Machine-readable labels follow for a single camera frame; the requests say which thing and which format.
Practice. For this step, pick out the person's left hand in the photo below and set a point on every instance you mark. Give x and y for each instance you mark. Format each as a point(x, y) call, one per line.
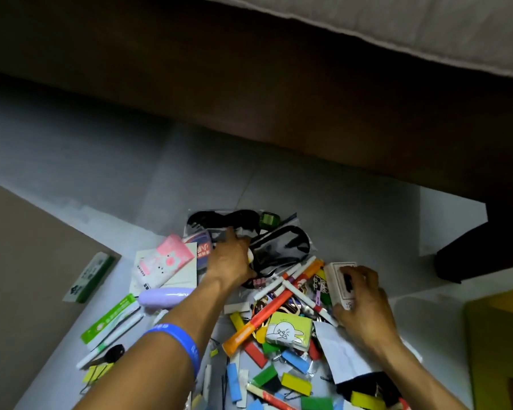
point(231, 264)

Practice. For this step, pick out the person's right hand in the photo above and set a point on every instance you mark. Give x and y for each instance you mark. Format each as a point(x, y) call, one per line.
point(367, 320)

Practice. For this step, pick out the white yellow label bottle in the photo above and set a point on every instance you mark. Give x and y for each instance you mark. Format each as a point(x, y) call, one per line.
point(250, 257)

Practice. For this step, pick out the navy red small box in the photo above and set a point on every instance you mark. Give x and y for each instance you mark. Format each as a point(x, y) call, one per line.
point(203, 254)

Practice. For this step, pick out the white stapler box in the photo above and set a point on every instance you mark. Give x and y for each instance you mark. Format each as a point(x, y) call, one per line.
point(335, 286)

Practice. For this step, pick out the black sleep mask packet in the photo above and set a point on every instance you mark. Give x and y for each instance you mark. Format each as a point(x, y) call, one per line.
point(282, 247)
point(239, 217)

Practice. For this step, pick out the white marker pen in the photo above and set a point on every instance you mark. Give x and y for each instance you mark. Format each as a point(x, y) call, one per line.
point(273, 286)
point(301, 269)

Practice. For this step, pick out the orange red pen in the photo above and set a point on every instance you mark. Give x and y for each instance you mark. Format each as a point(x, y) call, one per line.
point(261, 315)

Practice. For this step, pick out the white red pen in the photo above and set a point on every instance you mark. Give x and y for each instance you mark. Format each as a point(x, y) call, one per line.
point(308, 301)

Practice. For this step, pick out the pink white bunny packet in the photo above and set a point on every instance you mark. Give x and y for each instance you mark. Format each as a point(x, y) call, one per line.
point(166, 260)

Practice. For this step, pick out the black cloth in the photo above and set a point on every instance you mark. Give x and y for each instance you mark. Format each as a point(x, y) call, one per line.
point(367, 388)

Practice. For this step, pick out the lilac capsule device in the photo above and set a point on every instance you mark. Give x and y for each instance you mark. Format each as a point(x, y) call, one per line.
point(162, 298)

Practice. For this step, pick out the yellow green bunny box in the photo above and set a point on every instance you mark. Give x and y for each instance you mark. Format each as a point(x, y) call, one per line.
point(288, 330)

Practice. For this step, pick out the pile of coloured blocks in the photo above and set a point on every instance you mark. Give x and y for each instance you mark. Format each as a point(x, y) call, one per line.
point(295, 384)

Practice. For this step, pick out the yellow plastic bin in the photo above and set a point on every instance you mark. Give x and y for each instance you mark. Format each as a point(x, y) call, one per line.
point(496, 358)

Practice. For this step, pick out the green white sachet strip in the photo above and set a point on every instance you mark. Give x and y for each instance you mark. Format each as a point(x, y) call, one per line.
point(107, 320)

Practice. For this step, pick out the white green pen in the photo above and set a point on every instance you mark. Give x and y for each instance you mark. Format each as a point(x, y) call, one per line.
point(111, 339)

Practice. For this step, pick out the black car key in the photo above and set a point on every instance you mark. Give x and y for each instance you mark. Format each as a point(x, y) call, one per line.
point(113, 354)

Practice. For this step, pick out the green yellow tea sachet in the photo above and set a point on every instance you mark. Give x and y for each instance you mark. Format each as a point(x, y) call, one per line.
point(96, 373)

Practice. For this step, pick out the dark wooden bed frame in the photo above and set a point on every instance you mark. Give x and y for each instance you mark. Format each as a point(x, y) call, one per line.
point(325, 102)

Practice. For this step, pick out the person's left forearm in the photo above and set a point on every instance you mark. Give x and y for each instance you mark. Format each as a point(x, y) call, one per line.
point(154, 371)

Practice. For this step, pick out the person's right forearm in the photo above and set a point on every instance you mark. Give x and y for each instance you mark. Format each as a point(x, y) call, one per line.
point(419, 384)

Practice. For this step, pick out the blue wristband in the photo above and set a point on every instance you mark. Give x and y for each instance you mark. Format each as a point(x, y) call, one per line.
point(184, 341)

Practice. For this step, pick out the green white small box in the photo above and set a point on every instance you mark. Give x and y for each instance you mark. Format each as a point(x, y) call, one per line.
point(90, 277)

